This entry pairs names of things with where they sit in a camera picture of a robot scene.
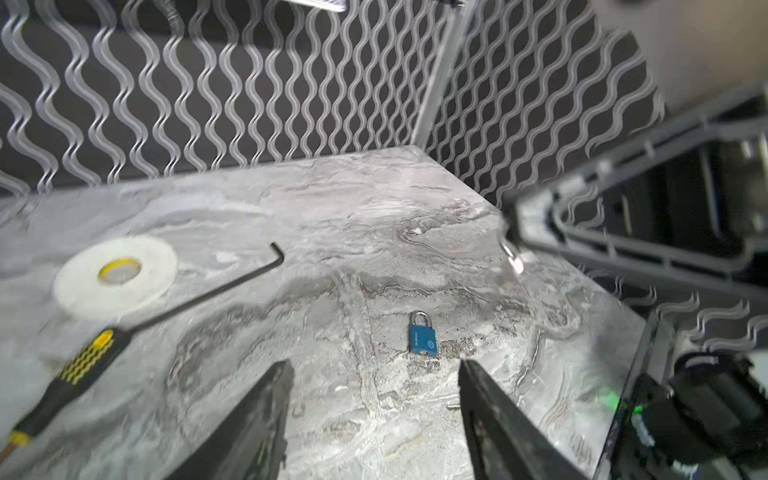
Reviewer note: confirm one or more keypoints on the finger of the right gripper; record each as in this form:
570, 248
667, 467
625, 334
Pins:
684, 203

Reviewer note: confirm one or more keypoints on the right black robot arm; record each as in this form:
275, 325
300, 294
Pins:
695, 403

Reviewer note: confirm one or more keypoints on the silver key with ring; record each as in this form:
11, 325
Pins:
513, 256

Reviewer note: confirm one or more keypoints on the blue padlock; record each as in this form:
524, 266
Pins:
422, 336

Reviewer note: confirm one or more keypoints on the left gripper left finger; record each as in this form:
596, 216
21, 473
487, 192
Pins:
250, 442

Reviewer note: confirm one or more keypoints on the white tape roll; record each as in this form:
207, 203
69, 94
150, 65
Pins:
116, 277

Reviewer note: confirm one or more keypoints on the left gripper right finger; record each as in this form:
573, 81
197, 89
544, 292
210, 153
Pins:
502, 442

